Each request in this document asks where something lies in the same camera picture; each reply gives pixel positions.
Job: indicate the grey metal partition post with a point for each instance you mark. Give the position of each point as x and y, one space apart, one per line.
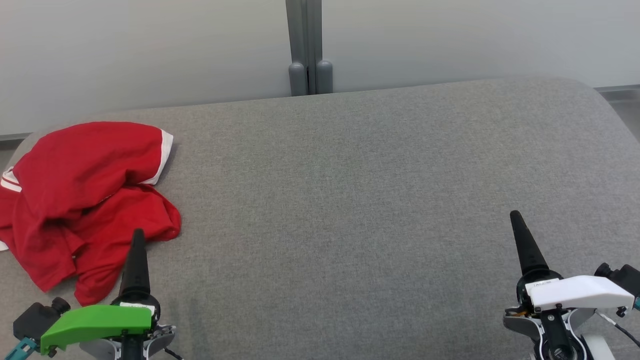
305 40

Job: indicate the red shirt striped white sleeves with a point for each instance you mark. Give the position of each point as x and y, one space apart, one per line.
115 235

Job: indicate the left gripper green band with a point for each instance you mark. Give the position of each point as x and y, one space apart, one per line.
95 322

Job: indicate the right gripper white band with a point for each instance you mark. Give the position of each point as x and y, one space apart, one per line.
580 292

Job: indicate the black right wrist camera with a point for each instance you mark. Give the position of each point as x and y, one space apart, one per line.
625 277

